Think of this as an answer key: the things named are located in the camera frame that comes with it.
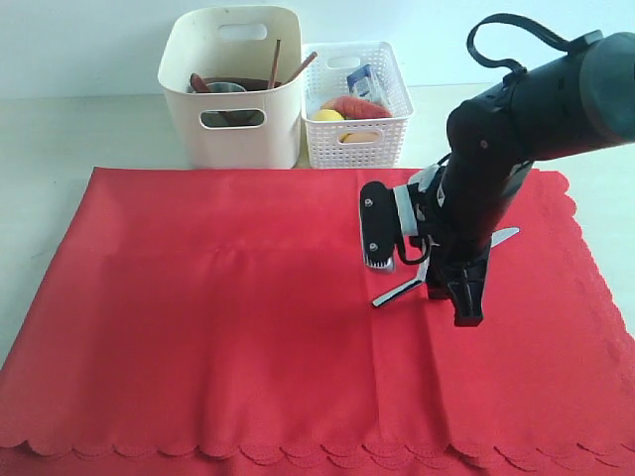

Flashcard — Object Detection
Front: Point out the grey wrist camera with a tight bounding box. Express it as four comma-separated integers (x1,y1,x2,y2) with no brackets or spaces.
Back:
359,181,401,273

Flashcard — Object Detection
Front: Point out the steel table knife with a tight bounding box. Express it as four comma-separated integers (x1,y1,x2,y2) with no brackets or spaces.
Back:
371,227,520,307

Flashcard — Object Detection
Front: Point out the wooden chopstick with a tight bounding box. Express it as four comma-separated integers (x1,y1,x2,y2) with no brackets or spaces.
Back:
267,38,282,90
284,51,318,85

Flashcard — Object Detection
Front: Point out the stainless steel cup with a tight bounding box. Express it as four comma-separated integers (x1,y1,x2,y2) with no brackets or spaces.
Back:
188,81,264,128

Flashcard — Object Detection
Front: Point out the brown wooden spoon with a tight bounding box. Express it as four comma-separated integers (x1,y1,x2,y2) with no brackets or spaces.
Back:
190,73,245,127

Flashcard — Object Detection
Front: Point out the orange cheese wedge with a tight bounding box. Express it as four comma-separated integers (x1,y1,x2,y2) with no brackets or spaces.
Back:
339,131,380,144

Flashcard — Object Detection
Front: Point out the blue white milk carton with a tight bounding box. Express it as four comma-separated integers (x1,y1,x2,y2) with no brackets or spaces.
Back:
346,63,390,109

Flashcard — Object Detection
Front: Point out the black cable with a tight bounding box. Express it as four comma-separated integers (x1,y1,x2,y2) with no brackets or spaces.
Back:
466,12,604,75

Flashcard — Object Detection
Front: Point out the brown wooden plate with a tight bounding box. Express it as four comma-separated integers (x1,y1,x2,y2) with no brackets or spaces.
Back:
203,76,269,91

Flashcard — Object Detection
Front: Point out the red sausage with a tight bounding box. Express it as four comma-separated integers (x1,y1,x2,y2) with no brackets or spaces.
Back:
332,96,392,120

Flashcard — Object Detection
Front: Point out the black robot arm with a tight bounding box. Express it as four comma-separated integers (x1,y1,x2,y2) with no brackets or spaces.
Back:
410,32,634,327

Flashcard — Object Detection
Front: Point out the cream plastic bin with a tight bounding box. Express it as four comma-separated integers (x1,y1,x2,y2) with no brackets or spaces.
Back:
158,5,304,169

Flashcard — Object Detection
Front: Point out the red scalloped table cloth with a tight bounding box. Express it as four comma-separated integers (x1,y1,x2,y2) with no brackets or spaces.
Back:
1,169,634,475

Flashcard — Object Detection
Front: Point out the yellow lemon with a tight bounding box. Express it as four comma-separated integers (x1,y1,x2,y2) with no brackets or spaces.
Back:
311,108,345,122

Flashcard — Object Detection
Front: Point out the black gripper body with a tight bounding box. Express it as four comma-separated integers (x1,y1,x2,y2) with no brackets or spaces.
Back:
416,158,533,278

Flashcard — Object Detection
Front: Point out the white perforated plastic basket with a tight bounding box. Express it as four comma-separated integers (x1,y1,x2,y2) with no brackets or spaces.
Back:
302,41,414,169

